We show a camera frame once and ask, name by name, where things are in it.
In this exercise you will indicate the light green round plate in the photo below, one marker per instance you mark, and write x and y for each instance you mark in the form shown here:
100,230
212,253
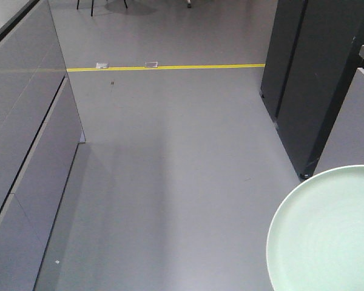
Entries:
316,237

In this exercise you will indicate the yellow floor tape line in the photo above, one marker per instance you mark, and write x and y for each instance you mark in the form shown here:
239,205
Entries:
167,67

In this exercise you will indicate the grey left cabinet row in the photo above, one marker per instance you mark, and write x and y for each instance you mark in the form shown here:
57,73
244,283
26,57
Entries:
40,129

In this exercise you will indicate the dark tall cabinet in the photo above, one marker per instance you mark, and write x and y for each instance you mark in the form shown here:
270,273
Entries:
313,54

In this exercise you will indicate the grey kitchen cabinet front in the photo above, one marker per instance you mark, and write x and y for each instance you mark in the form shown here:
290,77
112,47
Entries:
345,144

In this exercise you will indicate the black chair legs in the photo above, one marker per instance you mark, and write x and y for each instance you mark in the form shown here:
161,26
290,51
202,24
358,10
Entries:
92,6

